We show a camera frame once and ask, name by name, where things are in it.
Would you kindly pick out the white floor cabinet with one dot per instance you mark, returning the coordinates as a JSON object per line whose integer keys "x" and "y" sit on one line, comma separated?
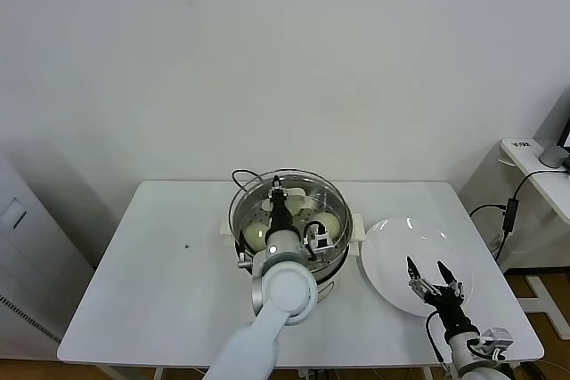
{"x": 26, "y": 264}

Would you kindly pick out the round white plate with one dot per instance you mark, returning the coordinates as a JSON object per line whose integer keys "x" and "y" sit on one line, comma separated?
{"x": 392, "y": 255}

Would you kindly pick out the grey monitor stand base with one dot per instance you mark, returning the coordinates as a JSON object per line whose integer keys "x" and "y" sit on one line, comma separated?
{"x": 552, "y": 156}

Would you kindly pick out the round glass pot lid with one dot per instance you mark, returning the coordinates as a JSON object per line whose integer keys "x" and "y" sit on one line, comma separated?
{"x": 296, "y": 196}

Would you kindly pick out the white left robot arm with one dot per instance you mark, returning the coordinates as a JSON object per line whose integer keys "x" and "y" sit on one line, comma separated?
{"x": 285, "y": 295}

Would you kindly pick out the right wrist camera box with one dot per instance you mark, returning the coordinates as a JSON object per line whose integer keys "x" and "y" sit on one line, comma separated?
{"x": 496, "y": 340}

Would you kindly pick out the steel steamer pot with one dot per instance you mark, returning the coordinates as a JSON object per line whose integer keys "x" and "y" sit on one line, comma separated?
{"x": 358, "y": 231}

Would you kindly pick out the perforated steel steamer basket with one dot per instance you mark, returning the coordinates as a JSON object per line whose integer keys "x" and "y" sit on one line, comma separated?
{"x": 331, "y": 261}

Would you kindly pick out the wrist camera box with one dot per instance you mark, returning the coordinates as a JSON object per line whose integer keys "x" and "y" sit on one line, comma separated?
{"x": 320, "y": 241}
{"x": 496, "y": 340}

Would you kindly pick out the black power adapter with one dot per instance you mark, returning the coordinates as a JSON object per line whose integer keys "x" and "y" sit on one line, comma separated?
{"x": 511, "y": 215}

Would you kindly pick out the white steamed baozi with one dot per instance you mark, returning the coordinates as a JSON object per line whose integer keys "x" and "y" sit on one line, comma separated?
{"x": 254, "y": 234}
{"x": 303, "y": 214}
{"x": 328, "y": 222}

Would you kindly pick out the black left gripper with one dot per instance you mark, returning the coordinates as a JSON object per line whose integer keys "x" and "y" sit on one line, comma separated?
{"x": 280, "y": 220}

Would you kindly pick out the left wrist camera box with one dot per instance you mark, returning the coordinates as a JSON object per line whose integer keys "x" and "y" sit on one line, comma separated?
{"x": 320, "y": 241}

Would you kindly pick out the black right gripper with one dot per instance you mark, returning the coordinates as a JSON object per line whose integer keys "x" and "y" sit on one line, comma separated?
{"x": 450, "y": 311}

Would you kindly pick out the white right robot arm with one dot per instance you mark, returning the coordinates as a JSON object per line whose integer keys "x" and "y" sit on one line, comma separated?
{"x": 467, "y": 355}

